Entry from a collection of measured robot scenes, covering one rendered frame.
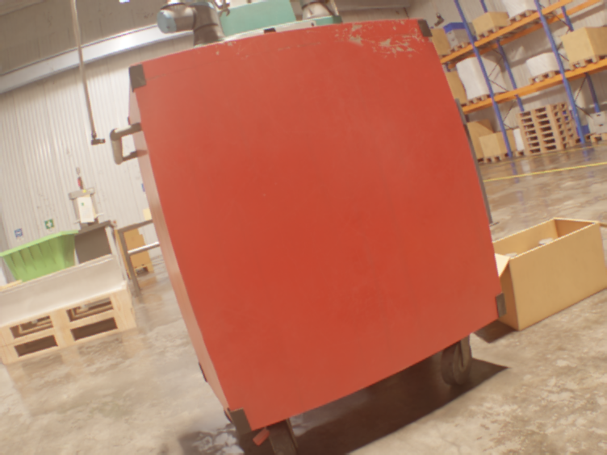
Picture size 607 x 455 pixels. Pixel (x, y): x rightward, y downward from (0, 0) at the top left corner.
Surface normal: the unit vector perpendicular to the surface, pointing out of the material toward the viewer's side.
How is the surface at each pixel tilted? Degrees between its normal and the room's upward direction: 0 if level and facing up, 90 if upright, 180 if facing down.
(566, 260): 90
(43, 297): 90
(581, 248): 90
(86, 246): 90
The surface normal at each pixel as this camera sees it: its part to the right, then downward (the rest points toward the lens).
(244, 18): 0.14, 0.03
